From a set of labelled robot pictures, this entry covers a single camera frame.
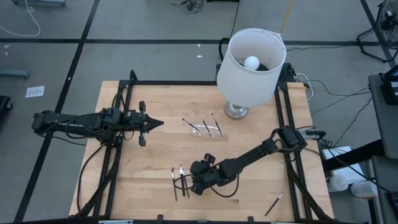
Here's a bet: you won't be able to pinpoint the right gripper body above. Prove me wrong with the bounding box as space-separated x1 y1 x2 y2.
198 153 220 187

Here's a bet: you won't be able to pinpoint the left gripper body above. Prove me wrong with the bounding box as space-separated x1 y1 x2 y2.
129 101 147 147

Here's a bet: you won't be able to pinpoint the thick black makeup brush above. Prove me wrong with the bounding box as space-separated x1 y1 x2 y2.
179 164 186 197

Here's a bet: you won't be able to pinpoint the black pen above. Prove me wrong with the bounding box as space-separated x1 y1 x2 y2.
171 167 178 202

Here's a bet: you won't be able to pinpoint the clear acrylic organizer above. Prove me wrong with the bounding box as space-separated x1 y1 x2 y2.
188 123 225 139

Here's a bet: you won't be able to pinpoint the white shade silver table lamp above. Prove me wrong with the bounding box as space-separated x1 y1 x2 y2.
216 27 287 121

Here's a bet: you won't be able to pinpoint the white paper sheet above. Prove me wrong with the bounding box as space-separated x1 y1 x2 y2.
25 85 45 99

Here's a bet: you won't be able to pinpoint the white paper towel roll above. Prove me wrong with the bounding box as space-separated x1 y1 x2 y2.
350 181 379 199
328 175 351 193

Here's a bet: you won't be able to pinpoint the white box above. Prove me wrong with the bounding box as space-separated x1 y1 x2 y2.
322 145 368 184

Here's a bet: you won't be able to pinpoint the grey cart foot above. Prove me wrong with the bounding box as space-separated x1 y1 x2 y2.
0 68 30 80

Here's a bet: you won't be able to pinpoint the black floor object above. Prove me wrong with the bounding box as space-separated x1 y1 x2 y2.
0 95 13 113

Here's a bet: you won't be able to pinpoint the black beam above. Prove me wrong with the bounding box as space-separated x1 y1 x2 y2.
322 139 385 172

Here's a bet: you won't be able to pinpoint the grey cart base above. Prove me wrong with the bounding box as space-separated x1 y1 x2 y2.
11 0 67 7

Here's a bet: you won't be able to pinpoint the grey side table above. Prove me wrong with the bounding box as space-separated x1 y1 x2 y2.
368 73 398 224

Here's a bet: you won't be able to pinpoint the black desk device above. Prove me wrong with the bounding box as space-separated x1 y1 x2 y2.
379 63 398 106

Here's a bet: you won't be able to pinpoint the black floor fan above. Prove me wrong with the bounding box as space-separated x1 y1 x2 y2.
356 0 398 63

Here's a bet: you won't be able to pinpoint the thick black cable loop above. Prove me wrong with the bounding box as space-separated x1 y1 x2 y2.
218 37 231 63

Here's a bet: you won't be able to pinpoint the tangled black cables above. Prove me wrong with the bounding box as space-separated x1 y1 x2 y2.
171 0 205 15

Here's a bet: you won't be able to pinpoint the white power cable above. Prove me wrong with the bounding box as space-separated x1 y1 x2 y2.
294 72 315 101

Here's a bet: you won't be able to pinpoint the white floor cable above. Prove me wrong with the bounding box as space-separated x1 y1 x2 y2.
0 0 42 38

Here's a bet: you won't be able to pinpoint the yellow cable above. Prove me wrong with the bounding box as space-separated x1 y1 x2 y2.
277 0 295 35

